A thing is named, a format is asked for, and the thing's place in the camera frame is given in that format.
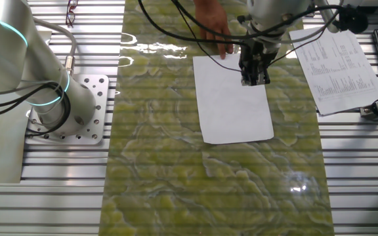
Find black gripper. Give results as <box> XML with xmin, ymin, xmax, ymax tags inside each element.
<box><xmin>240</xmin><ymin>41</ymin><xmax>272</xmax><ymax>87</ymax></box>

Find white paper sheet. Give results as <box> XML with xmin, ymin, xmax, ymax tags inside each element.
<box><xmin>192</xmin><ymin>53</ymin><xmax>275</xmax><ymax>146</ymax></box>

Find green marble-pattern mat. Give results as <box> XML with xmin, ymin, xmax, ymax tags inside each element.
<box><xmin>98</xmin><ymin>0</ymin><xmax>336</xmax><ymax>236</ymax></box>

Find person's hand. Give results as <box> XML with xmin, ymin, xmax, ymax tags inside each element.
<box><xmin>194</xmin><ymin>0</ymin><xmax>235</xmax><ymax>60</ymax></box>

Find white paper with printed list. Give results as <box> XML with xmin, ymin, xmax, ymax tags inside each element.
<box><xmin>289</xmin><ymin>27</ymin><xmax>378</xmax><ymax>116</ymax></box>

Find red-framed eyeglasses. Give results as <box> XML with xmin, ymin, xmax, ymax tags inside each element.
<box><xmin>65</xmin><ymin>0</ymin><xmax>79</xmax><ymax>28</ymax></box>

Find thin black cable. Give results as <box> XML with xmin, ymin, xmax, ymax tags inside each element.
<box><xmin>171</xmin><ymin>0</ymin><xmax>244</xmax><ymax>73</ymax></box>

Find thick black cable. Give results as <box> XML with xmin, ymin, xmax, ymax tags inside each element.
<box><xmin>137</xmin><ymin>0</ymin><xmax>249</xmax><ymax>47</ymax></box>

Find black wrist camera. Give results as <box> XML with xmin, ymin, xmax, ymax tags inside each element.
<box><xmin>335</xmin><ymin>5</ymin><xmax>369</xmax><ymax>35</ymax></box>

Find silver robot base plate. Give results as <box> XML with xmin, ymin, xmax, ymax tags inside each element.
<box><xmin>24</xmin><ymin>73</ymin><xmax>110</xmax><ymax>146</ymax></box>

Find grey cable with metal connector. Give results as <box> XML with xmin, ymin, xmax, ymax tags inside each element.
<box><xmin>33</xmin><ymin>18</ymin><xmax>77</xmax><ymax>76</ymax></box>

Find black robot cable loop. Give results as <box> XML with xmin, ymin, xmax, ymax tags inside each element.
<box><xmin>0</xmin><ymin>81</ymin><xmax>72</xmax><ymax>137</ymax></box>

